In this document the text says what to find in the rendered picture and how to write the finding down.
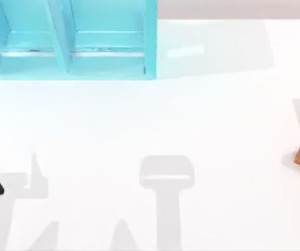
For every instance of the light blue rack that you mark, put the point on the light blue rack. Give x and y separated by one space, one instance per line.
60 39

